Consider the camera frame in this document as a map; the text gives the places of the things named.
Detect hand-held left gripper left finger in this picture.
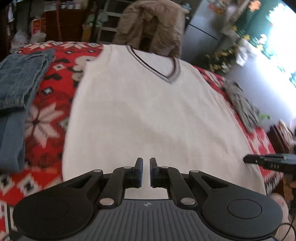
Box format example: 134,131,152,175
59,158,143,207

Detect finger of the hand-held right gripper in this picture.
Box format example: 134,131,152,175
243,155,264,165

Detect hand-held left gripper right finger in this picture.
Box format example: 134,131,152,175
150,158,234,207

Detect cream knit sweater vest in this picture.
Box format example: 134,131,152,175
62,44,266,200

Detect person's right hand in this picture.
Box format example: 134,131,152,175
283,180,292,202

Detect grey garment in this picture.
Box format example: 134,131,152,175
223,82,260,133

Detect small Christmas tree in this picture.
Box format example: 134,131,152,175
205,44,238,75

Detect white cloth bow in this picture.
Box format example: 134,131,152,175
236,38,257,66

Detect red patterned blanket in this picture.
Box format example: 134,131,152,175
0,41,285,241

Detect silver refrigerator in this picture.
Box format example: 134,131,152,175
180,0,241,64

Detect green Christmas curtain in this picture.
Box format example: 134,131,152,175
231,0,296,88

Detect beige jacket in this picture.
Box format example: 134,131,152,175
113,0,185,58

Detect blue jeans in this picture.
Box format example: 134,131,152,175
0,48,56,173

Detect dark wooden dresser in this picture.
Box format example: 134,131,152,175
44,7,97,43

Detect white cloth bag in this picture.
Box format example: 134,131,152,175
29,32,47,44

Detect red white carton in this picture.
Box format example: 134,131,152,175
31,18,47,34

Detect white plastic bag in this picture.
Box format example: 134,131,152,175
10,30,29,47

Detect black cable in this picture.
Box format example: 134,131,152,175
275,222,296,241

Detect red broom handle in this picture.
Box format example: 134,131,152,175
55,9,63,42

